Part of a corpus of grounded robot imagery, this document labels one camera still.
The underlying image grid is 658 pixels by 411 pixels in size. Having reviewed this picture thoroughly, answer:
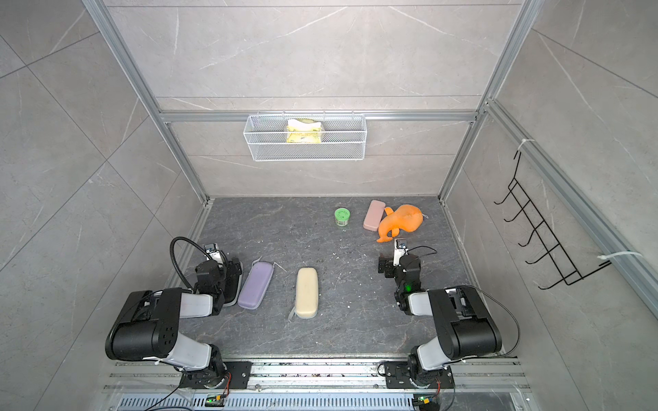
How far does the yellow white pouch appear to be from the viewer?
879 millimetres

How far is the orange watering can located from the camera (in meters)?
1.06

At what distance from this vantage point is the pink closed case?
3.61 ft

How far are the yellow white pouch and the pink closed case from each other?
406 millimetres
